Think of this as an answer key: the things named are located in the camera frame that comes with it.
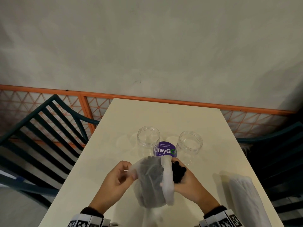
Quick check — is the person's right hand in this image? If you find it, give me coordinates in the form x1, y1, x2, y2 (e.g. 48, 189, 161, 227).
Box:
160, 158, 221, 215

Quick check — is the person's left hand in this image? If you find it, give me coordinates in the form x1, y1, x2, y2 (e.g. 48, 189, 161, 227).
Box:
89, 161, 138, 214

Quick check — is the handful of black beads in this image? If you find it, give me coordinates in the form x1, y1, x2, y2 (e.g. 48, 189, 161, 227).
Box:
171, 161, 187, 185

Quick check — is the white mesh bag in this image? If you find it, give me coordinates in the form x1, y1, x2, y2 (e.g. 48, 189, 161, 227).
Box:
128, 154, 176, 209

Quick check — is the round purple sticker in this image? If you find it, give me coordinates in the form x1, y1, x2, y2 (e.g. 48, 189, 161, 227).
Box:
154, 141, 177, 158

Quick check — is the clear plastic jar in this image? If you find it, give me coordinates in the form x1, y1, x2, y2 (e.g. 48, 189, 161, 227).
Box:
176, 131, 203, 166
137, 126, 161, 157

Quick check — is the left wrist marker band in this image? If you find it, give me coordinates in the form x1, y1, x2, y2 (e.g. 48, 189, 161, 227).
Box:
67, 214, 112, 227

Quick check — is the wrist marker band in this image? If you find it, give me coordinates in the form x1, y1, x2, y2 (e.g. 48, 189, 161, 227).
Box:
67, 214, 112, 227
198, 209, 245, 227

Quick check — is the orange lattice railing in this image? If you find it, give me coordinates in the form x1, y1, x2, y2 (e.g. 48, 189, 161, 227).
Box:
0, 84, 297, 149

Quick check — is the right wrist marker band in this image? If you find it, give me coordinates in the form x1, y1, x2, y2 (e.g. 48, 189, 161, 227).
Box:
198, 209, 245, 227

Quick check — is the white cloth bag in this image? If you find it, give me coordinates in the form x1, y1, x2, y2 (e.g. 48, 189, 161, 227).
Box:
220, 172, 273, 227

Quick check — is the dark teal slatted chair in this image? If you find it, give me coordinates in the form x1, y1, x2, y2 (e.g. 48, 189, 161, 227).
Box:
236, 121, 303, 221
0, 94, 100, 209

